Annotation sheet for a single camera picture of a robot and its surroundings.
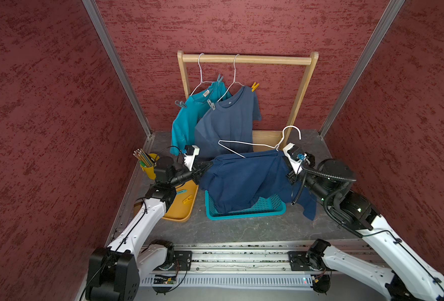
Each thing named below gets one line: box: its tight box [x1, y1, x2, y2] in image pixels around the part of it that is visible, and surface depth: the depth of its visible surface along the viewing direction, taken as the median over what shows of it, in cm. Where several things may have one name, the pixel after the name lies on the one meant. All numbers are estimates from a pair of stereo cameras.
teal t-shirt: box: [169, 81, 232, 156], surface depth 79 cm
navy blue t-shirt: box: [199, 149, 318, 221], surface depth 73 cm
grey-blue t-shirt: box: [194, 86, 263, 162], surface depth 83 cm
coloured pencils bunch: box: [132, 147, 156, 168], surface depth 91 cm
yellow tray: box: [161, 179, 199, 223], surface depth 91 cm
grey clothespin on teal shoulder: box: [174, 99, 188, 109], surface depth 71 cm
